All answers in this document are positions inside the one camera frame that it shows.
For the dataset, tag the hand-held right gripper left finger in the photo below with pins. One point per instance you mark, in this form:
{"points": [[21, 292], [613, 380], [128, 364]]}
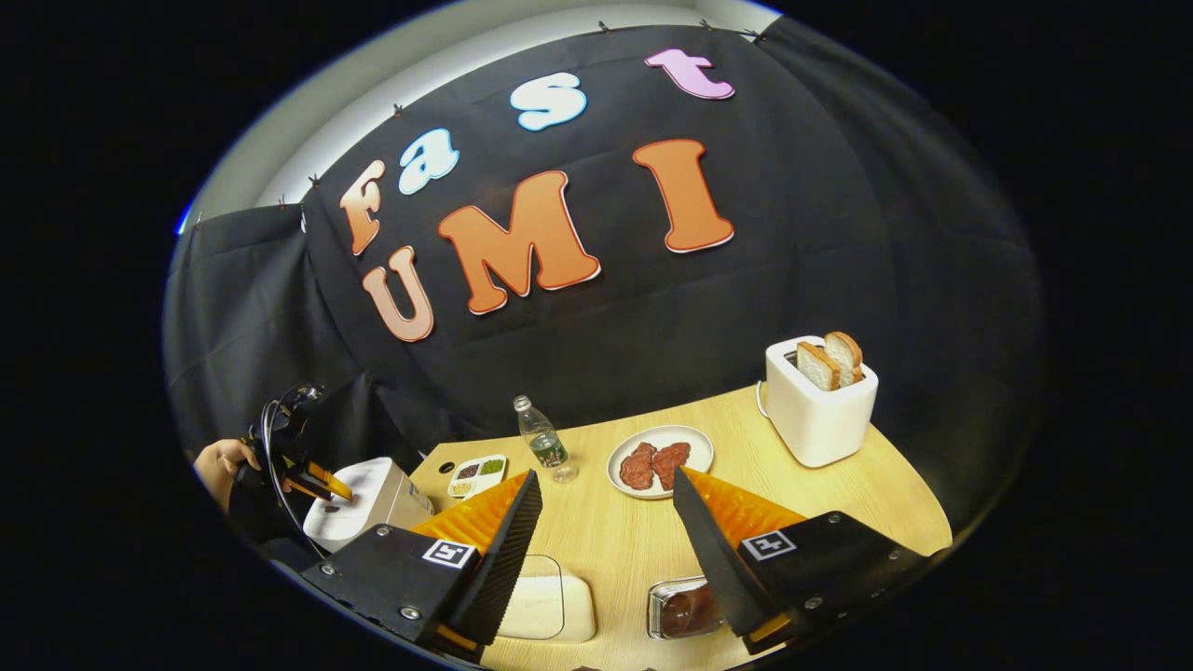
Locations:
{"points": [[503, 578]]}

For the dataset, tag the white divided bean dish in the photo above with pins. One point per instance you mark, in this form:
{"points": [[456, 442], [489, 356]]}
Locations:
{"points": [[477, 475]]}

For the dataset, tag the brown wooden spoon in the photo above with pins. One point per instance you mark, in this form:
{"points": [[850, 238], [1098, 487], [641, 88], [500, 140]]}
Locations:
{"points": [[685, 613]]}

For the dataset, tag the toast bread slice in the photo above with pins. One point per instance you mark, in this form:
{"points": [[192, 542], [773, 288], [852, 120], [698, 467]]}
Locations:
{"points": [[818, 368], [846, 356]]}

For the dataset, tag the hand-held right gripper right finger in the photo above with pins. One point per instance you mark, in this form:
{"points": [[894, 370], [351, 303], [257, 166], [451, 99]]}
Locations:
{"points": [[713, 568]]}

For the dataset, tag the white toaster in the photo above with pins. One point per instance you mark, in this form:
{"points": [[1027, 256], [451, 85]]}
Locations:
{"points": [[820, 424]]}

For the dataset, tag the white round plate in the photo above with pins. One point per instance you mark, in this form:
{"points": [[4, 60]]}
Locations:
{"points": [[694, 443]]}

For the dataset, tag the clear plastic rice box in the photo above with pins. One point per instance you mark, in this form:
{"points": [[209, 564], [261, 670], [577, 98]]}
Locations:
{"points": [[550, 606]]}

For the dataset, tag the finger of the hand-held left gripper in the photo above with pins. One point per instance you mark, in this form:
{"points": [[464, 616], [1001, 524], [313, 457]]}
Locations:
{"points": [[306, 491], [331, 483]]}

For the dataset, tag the white rice cooker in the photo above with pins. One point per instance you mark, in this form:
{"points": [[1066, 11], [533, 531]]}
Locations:
{"points": [[373, 499]]}

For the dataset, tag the black backdrop cloth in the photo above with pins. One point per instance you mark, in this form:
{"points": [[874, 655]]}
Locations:
{"points": [[792, 233]]}

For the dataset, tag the clear plastic water bottle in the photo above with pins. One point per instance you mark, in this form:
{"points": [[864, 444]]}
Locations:
{"points": [[545, 447]]}

